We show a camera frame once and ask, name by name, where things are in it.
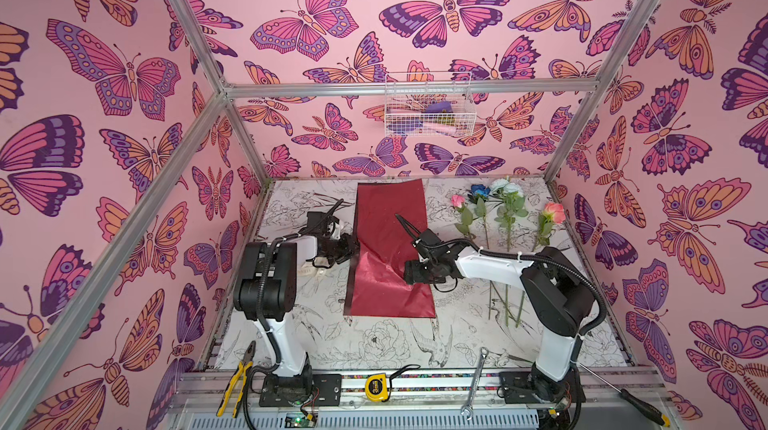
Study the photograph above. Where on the aluminium frame post right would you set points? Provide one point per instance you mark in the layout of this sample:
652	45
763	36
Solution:
638	18

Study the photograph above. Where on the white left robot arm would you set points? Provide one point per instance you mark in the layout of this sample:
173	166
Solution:
266	289

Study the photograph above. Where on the silver combination wrench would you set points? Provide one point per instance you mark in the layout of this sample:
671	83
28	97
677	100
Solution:
466	410

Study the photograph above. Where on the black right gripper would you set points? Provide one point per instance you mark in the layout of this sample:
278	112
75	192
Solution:
424	244

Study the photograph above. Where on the yellow handled pliers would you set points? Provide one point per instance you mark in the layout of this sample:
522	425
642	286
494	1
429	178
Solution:
237	382

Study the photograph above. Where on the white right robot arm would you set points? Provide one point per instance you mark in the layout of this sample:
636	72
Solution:
566	302

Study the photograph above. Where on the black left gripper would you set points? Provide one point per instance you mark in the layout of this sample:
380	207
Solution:
348	248

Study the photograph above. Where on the aluminium frame crossbar back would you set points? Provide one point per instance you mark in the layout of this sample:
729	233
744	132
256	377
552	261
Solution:
382	88

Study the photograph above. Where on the cream satin ribbon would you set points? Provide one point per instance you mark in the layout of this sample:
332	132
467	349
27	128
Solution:
312	268

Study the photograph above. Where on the aluminium frame post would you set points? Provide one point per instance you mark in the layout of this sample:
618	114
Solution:
638	18
223	102

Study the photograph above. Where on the small pink fake rose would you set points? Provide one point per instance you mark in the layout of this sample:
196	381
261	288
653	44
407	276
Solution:
464	214

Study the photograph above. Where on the aluminium frame post left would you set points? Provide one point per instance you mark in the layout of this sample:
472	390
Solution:
223	102

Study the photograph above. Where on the yellow tape measure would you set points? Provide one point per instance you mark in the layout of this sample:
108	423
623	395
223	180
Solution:
377	388

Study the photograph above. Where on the blue fake rose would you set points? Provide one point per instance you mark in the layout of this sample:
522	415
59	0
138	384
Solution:
479	194

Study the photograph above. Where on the white wire basket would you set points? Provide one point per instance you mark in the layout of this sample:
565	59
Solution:
452	115

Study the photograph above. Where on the green circuit board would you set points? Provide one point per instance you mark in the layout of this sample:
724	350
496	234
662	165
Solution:
300	420

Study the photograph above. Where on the dark red wrapping paper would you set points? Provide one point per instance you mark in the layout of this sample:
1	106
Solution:
376	286

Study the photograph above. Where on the black yellow screwdriver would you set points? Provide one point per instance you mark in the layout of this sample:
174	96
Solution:
647	410

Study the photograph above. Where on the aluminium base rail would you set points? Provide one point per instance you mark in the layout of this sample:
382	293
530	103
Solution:
446	390

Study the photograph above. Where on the white fake rose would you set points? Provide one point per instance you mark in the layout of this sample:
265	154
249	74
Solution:
511	205

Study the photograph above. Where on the coral pink fake rose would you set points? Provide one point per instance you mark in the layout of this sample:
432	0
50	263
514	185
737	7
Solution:
552	215

